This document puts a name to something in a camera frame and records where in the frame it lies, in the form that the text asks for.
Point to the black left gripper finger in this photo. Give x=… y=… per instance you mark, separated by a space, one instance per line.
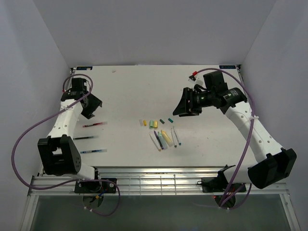
x=94 y=102
x=88 y=111

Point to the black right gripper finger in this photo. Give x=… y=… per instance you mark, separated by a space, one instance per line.
x=186 y=110
x=187 y=97

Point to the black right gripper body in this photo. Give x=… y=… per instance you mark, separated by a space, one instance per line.
x=200 y=100

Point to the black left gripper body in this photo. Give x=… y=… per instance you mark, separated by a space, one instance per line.
x=87 y=93

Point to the green capped white marker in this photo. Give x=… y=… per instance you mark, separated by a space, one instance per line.
x=177 y=136

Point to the mint green highlighter cap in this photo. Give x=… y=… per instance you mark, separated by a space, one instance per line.
x=151 y=124

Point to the yellow highlighter pen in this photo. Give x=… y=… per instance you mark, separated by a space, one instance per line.
x=167 y=138

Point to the yellow capped white marker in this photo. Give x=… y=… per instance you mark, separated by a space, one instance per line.
x=155 y=143

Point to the dark purple pen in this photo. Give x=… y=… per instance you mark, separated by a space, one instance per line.
x=156 y=135

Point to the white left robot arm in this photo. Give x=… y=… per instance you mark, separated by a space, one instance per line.
x=58 y=153

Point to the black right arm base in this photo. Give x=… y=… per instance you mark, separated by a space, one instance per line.
x=216 y=184

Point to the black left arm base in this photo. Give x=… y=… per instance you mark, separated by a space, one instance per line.
x=108 y=186

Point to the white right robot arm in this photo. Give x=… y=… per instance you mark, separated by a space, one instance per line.
x=273 y=162

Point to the red gel pen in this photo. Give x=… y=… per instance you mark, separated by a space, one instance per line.
x=94 y=124

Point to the teal gel pen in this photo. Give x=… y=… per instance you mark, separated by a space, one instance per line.
x=85 y=137

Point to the blue gel pen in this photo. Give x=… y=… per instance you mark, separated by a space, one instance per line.
x=94 y=151

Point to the blue corner label left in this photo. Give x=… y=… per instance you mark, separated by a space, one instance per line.
x=84 y=68

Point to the blue corner label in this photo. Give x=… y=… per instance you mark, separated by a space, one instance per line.
x=84 y=68
x=227 y=66

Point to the blue corner label right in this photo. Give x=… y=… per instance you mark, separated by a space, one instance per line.
x=227 y=66

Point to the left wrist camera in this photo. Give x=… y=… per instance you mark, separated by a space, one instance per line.
x=87 y=85

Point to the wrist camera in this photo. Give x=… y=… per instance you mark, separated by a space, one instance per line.
x=195 y=80
x=87 y=85

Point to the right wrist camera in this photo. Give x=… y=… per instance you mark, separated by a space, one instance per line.
x=195 y=80

